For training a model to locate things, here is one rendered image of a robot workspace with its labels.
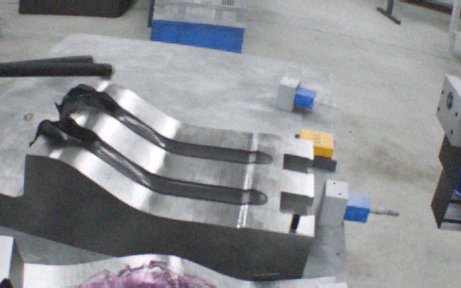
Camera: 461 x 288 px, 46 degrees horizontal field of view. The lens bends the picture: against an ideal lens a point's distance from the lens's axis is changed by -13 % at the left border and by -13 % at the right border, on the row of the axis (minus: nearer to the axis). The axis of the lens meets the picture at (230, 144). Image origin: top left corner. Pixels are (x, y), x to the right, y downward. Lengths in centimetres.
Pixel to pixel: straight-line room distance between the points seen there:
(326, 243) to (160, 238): 26
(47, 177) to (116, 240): 12
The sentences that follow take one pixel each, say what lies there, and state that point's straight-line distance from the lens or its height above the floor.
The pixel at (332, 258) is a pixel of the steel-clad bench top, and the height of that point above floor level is 80.
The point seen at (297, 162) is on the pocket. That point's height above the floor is 88.
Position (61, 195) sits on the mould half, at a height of 88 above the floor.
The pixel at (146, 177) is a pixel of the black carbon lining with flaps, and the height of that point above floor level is 88.
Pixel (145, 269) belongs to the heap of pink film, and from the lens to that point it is 59.
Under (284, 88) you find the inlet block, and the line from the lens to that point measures 126.
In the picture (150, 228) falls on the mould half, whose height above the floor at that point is 86.
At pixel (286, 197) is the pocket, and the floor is 88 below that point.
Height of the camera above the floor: 130
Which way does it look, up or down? 27 degrees down
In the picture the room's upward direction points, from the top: 9 degrees clockwise
